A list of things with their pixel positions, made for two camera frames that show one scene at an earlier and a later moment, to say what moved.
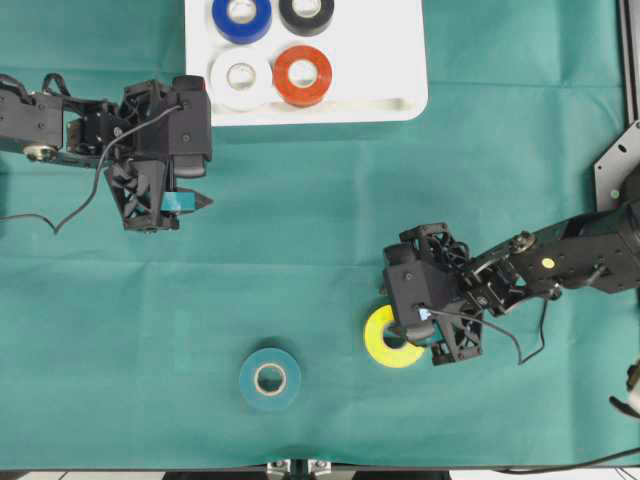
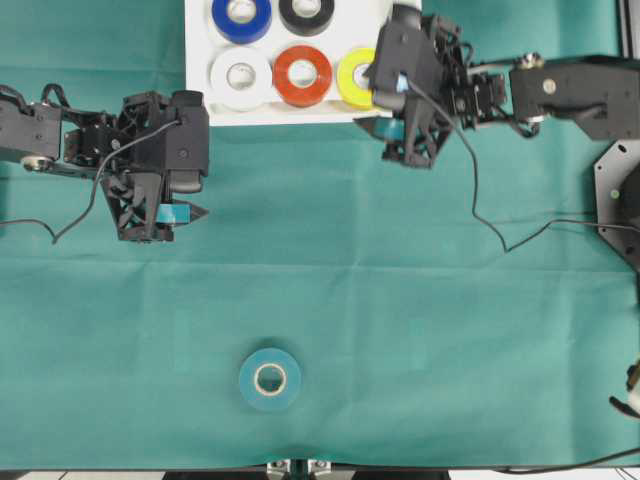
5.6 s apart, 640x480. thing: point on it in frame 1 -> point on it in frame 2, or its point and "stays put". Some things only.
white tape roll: x=240 y=79 stays put
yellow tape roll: x=376 y=347 -> x=353 y=94
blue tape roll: x=241 y=33 stays put
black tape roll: x=307 y=26 stays put
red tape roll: x=297 y=96 stays put
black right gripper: x=457 y=329 -> x=422 y=77
